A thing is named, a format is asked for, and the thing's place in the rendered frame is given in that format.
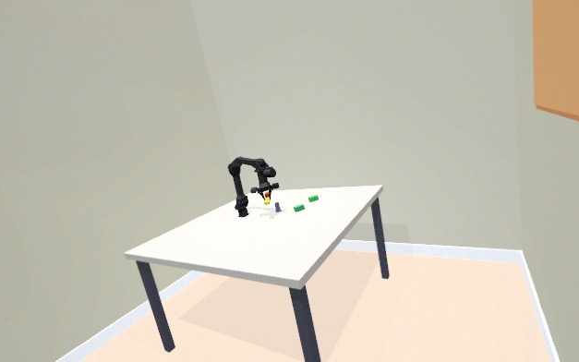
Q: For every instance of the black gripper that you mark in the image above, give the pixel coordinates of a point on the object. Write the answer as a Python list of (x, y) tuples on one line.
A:
[(273, 186)]

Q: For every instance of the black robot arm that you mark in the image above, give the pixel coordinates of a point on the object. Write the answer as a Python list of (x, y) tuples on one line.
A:
[(263, 170)]

